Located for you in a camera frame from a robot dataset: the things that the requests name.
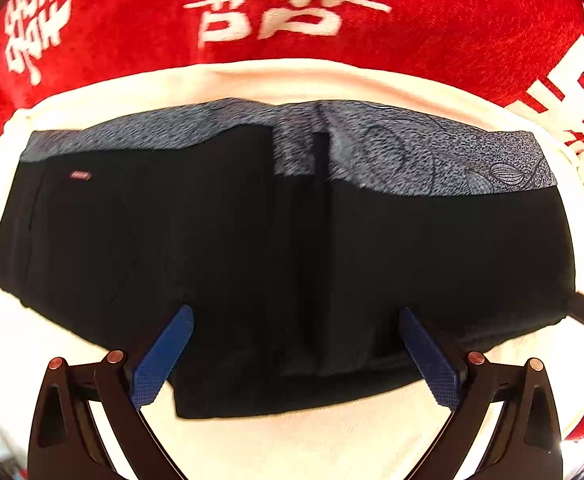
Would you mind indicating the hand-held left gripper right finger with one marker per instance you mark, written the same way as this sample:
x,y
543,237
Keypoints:
x,y
432,360

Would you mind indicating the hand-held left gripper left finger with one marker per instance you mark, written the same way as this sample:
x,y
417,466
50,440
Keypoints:
x,y
164,347

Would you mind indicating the black pants with floral trim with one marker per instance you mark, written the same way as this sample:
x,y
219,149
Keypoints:
x,y
272,260

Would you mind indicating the cream blanket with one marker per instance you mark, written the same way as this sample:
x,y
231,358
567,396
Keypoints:
x,y
292,442

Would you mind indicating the red printed blanket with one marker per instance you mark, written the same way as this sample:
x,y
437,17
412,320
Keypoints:
x,y
121,20

